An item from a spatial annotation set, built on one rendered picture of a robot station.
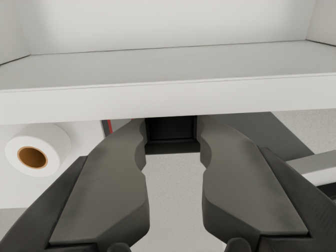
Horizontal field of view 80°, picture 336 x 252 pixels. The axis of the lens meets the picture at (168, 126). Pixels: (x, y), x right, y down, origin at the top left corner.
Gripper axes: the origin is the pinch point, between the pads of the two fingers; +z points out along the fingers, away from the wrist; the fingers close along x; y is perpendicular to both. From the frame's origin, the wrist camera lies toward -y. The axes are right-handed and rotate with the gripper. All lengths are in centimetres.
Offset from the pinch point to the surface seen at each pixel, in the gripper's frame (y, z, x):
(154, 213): 129, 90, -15
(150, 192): 106, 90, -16
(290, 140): 22.1, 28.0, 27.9
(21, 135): 6.9, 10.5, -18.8
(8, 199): 22.3, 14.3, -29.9
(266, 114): 22, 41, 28
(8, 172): 16.2, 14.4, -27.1
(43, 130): 7.3, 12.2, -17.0
